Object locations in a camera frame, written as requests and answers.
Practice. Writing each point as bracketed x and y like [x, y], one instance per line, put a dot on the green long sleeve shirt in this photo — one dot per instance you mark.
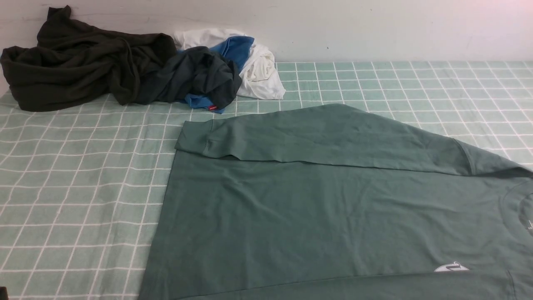
[334, 203]

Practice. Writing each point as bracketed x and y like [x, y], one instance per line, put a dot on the dark grey crumpled garment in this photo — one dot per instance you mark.
[198, 76]

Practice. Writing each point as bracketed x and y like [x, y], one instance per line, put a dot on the blue crumpled garment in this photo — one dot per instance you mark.
[235, 49]

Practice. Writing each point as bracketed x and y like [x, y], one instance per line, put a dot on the dark olive crumpled garment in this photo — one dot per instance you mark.
[75, 63]

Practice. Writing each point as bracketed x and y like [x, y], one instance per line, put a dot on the green checkered table cloth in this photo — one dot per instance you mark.
[81, 189]

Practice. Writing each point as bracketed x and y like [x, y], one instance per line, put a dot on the white crumpled garment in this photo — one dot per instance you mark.
[260, 79]

